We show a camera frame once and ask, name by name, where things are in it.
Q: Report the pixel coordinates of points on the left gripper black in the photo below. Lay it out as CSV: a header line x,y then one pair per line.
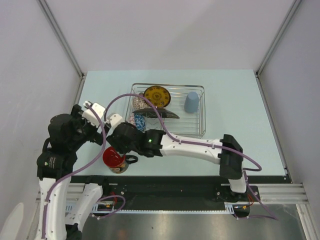
x,y
95,136

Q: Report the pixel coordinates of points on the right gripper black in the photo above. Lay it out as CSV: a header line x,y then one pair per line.
x,y
118,145

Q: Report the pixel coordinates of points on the red black mug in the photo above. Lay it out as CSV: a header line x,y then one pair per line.
x,y
117,163

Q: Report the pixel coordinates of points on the blue patterned bowl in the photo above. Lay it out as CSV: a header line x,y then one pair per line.
x,y
138,121

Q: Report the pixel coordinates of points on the black floral square plate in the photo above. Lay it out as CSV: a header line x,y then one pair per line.
x,y
150,113

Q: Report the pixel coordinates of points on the red brown patterned bowl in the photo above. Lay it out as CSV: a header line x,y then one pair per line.
x,y
139,103

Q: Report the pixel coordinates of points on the yellow round plate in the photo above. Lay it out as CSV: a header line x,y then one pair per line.
x,y
159,96

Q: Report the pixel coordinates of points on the wire metal dish rack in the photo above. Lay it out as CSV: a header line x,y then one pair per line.
x,y
188,124

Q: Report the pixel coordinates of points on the light blue cup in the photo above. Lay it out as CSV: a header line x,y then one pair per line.
x,y
191,102

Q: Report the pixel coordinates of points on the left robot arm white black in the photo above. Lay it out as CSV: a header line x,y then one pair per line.
x,y
67,133

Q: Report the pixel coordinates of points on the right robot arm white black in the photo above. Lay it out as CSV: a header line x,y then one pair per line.
x,y
225,152

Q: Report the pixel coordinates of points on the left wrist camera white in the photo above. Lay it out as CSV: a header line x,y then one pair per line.
x,y
93,113

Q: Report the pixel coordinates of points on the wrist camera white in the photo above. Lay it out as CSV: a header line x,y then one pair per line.
x,y
93,113
113,120

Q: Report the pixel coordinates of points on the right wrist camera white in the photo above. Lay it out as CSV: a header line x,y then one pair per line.
x,y
113,120

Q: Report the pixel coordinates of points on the left aluminium frame post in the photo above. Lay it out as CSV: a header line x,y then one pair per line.
x,y
52,21

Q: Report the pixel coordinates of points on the aluminium frame post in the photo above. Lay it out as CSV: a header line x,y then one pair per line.
x,y
291,13
52,21

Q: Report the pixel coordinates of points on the aluminium front rail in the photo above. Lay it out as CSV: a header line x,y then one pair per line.
x,y
287,193

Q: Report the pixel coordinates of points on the right aluminium frame post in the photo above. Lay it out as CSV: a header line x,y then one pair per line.
x,y
291,13

